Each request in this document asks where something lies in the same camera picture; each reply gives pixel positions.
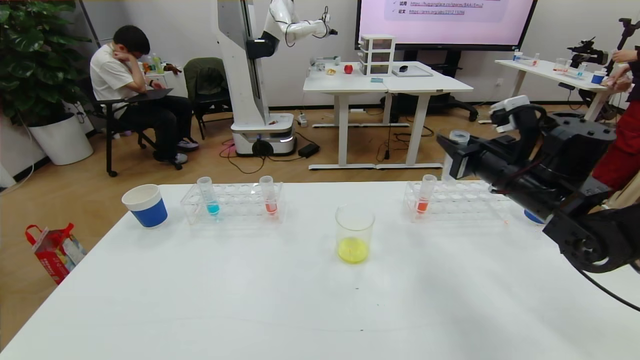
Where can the black power adapter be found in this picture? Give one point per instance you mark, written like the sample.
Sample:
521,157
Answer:
308,150

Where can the small blue cup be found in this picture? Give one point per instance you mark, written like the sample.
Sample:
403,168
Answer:
598,78

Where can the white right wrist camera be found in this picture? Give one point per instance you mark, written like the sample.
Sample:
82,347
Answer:
510,107

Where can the red gift bag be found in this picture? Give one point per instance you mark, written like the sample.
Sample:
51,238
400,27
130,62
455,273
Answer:
55,255

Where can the test tube with blue pigment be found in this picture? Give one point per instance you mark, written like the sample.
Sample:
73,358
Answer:
212,205

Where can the white planter pot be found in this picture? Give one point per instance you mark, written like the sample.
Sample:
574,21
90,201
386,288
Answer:
62,140

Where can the long white desk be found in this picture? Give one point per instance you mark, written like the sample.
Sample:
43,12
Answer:
545,70

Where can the dark laptop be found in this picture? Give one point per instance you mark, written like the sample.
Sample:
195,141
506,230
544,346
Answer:
147,95

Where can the standing person in red trousers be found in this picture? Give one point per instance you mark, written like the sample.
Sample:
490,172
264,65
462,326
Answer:
622,150

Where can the white standing desk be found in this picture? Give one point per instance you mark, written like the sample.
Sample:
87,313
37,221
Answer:
425,82
345,82

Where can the green drink bottle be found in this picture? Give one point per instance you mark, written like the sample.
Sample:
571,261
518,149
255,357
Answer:
157,64

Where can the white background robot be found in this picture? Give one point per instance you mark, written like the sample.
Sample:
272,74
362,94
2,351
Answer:
247,75

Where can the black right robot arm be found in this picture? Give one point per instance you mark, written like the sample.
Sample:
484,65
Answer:
575,200

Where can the test tube with red pigment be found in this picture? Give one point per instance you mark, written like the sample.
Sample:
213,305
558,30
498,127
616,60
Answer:
424,200
270,202

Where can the grey flat tray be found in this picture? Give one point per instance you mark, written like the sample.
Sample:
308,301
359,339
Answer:
417,72

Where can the clear acrylic test tube rack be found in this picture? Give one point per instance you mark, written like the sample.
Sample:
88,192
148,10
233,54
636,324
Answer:
235,205
460,202

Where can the red apple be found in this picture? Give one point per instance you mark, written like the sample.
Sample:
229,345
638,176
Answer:
348,69

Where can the black screen stand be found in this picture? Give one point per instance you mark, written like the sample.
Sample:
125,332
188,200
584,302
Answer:
440,102

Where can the white drawer organizer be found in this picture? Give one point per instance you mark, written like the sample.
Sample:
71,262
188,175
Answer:
376,55

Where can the large green potted plant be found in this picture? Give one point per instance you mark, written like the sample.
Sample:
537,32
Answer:
35,55

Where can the blue paper cup white rim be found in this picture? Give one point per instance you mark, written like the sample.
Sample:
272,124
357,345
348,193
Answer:
532,217
147,212

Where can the large display screen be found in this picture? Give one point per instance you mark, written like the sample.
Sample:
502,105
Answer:
445,20

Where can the beige plastic stool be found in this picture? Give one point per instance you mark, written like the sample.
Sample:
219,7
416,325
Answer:
625,198

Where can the black office chair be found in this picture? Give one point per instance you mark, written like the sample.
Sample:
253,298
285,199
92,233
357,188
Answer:
112,130

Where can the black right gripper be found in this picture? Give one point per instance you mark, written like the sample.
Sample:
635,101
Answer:
461,161

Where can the chair with green jacket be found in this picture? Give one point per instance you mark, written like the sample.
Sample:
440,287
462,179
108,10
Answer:
207,82

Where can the black tabletop robot arm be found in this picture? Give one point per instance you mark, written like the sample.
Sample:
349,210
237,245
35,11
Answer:
585,50

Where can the clear glass beaker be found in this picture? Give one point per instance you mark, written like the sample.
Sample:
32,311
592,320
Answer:
354,245

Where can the seated person in white shirt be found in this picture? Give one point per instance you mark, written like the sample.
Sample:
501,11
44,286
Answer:
117,75

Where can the black tripod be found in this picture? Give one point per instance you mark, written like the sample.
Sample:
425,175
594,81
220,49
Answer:
627,27

